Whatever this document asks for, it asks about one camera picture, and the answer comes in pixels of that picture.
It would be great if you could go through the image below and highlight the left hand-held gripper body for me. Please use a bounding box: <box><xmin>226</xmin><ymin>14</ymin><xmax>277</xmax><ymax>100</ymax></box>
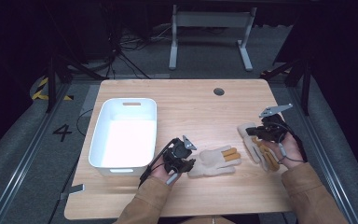
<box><xmin>162</xmin><ymin>134</ymin><xmax>198</xmax><ymax>175</ymax></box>

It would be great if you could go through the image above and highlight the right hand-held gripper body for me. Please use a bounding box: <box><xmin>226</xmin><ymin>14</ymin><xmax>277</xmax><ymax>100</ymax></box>
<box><xmin>255</xmin><ymin>103</ymin><xmax>294</xmax><ymax>144</ymax></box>

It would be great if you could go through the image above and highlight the beige glove with brown plush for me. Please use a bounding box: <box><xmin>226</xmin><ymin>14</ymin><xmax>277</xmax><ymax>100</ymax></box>
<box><xmin>236</xmin><ymin>121</ymin><xmax>282</xmax><ymax>173</ymax></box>
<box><xmin>186</xmin><ymin>145</ymin><xmax>242</xmax><ymax>179</ymax></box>

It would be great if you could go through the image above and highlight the white plastic bin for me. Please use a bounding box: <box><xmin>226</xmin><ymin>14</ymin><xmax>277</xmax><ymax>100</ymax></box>
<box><xmin>88</xmin><ymin>97</ymin><xmax>158</xmax><ymax>177</ymax></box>

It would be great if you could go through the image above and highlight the person's right hand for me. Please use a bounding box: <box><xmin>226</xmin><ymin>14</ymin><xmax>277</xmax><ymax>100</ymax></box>
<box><xmin>260</xmin><ymin>132</ymin><xmax>306</xmax><ymax>171</ymax></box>

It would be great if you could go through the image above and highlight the person's left hand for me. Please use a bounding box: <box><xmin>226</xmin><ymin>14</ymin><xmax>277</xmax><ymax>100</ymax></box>
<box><xmin>149</xmin><ymin>155</ymin><xmax>181</xmax><ymax>189</ymax></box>

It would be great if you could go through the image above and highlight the black metal stand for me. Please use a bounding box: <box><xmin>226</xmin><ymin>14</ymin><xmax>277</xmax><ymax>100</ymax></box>
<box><xmin>44</xmin><ymin>46</ymin><xmax>107</xmax><ymax>114</ymax></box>
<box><xmin>258</xmin><ymin>52</ymin><xmax>313</xmax><ymax>117</ymax></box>

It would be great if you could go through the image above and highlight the yellow black hazard tape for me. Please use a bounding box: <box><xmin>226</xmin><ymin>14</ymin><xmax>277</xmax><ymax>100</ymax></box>
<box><xmin>31</xmin><ymin>77</ymin><xmax>75</xmax><ymax>102</ymax></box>

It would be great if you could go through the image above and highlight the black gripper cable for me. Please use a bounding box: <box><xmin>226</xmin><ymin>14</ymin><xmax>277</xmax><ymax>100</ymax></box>
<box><xmin>138</xmin><ymin>137</ymin><xmax>179</xmax><ymax>189</ymax></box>

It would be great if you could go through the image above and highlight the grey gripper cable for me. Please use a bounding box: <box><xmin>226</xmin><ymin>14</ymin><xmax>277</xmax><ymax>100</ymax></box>
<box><xmin>277</xmin><ymin>136</ymin><xmax>306</xmax><ymax>165</ymax></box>

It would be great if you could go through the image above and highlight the grey metal floor rail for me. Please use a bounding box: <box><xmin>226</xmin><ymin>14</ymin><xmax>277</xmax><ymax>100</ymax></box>
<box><xmin>0</xmin><ymin>81</ymin><xmax>73</xmax><ymax>224</ymax></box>
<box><xmin>286</xmin><ymin>86</ymin><xmax>358</xmax><ymax>224</ymax></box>

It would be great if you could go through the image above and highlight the thin black floor cable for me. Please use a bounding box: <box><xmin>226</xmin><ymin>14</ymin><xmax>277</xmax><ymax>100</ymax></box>
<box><xmin>76</xmin><ymin>107</ymin><xmax>95</xmax><ymax>137</ymax></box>

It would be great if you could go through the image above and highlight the grey metal table bracket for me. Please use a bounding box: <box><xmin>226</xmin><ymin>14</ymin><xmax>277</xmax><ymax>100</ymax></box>
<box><xmin>59</xmin><ymin>183</ymin><xmax>86</xmax><ymax>201</ymax></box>

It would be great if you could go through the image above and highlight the grey metal table frame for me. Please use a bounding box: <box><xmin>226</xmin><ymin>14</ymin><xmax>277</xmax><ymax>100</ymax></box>
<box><xmin>168</xmin><ymin>4</ymin><xmax>258</xmax><ymax>72</ymax></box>

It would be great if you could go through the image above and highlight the bundle of black floor cables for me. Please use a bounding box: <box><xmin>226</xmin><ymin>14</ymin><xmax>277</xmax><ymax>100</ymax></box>
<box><xmin>103</xmin><ymin>22</ymin><xmax>176</xmax><ymax>79</ymax></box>

